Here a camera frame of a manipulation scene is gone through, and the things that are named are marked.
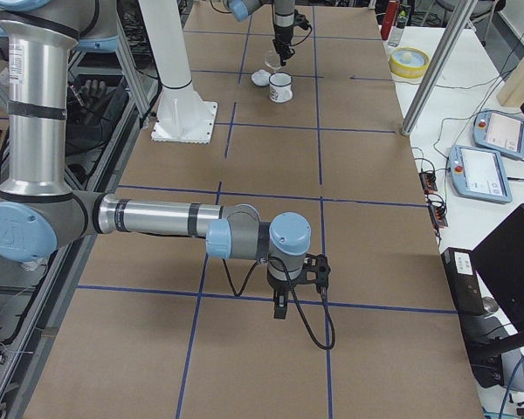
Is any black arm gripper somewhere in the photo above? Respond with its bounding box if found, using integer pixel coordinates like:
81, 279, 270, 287
267, 273, 296, 319

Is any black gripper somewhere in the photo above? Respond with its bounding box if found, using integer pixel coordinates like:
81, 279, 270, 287
272, 26, 294, 65

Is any white enamel mug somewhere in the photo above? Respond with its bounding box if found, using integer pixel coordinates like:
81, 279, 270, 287
269, 72, 293, 103

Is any clear black capped bottle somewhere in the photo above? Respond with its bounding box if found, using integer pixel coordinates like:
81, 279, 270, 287
388, 10, 408, 47

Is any red cylinder bottle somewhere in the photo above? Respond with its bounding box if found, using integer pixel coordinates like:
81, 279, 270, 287
382, 0, 399, 30

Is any yellow rimmed blue bowl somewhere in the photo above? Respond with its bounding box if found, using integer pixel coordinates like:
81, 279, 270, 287
389, 47, 430, 79

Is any near orange black connector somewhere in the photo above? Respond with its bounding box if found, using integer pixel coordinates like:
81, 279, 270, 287
428, 201, 448, 229

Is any orange black connector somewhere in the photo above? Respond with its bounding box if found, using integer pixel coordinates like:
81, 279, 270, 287
418, 171, 438, 194
428, 201, 448, 229

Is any black desktop computer box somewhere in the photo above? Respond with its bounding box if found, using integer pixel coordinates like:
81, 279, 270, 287
441, 247, 486, 316

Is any far orange black connector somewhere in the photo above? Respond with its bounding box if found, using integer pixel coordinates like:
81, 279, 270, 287
418, 171, 438, 194

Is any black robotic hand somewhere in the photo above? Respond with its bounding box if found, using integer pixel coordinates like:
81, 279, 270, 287
67, 79, 114, 128

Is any near grey teach pendant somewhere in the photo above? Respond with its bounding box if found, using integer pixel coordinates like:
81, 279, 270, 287
448, 145, 513, 203

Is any grey teach pendant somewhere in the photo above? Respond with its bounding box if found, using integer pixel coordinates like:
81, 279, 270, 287
472, 109, 524, 160
448, 145, 513, 203

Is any far grey teach pendant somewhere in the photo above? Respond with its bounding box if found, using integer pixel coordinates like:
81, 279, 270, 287
472, 109, 524, 160

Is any black computer monitor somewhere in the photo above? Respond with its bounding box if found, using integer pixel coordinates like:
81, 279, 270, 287
472, 203, 524, 329

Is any wooden plank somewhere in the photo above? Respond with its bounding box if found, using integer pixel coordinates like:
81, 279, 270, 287
497, 57, 524, 107

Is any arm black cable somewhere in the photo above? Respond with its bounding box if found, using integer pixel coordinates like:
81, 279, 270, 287
220, 256, 337, 351

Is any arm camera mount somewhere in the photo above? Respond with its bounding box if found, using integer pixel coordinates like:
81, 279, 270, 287
293, 254, 331, 294

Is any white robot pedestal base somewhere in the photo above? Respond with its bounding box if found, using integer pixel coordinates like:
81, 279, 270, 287
139, 0, 217, 144

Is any aluminium frame post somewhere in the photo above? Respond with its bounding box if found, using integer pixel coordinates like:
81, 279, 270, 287
401, 0, 478, 136

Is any black pendant cable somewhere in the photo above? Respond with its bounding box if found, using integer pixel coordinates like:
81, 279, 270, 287
412, 69, 524, 184

